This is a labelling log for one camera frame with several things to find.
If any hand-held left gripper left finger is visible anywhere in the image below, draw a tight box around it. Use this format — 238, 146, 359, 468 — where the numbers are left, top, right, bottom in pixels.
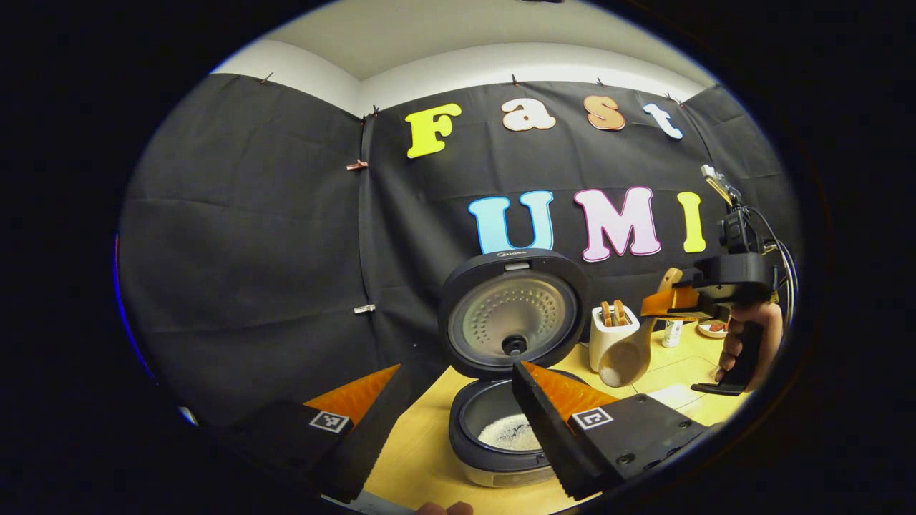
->
211, 363, 414, 504

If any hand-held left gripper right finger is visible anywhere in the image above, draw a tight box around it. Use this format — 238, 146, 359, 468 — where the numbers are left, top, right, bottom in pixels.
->
510, 359, 711, 501

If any white rice heap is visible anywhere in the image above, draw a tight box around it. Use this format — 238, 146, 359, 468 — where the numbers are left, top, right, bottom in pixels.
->
477, 413, 542, 451

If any wooden spoon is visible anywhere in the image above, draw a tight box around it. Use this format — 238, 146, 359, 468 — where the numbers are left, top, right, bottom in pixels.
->
598, 267, 684, 389

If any dark grey rice cooker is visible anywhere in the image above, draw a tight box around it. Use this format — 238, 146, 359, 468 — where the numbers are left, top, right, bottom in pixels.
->
438, 248, 592, 489

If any white toaster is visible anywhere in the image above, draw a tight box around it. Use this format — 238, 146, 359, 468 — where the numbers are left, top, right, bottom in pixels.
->
589, 304, 641, 373

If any black backdrop cloth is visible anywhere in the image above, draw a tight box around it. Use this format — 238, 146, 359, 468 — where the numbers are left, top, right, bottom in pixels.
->
118, 72, 799, 430

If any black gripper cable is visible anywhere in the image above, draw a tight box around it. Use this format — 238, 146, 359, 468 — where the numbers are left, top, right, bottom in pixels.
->
744, 205, 797, 330

